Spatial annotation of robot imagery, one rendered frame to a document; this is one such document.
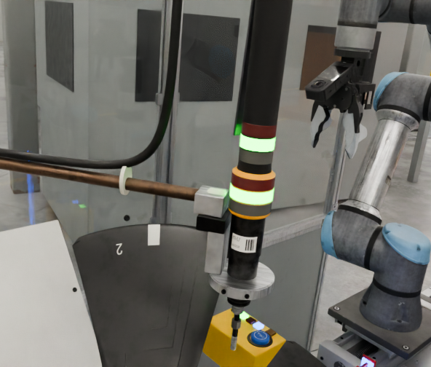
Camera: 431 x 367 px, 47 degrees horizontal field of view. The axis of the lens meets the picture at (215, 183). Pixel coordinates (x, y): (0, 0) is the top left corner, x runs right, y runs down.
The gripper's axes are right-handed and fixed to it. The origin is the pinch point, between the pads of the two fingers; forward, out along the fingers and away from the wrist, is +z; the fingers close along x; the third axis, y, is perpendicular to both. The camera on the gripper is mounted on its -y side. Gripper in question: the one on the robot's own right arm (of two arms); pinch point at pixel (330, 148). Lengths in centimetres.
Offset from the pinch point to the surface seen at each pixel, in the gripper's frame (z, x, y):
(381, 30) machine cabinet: -25, 198, 350
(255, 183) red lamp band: -9, -27, -52
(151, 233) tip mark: 5.8, -4.7, -47.7
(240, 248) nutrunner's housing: -2, -26, -52
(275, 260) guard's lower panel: 59, 46, 45
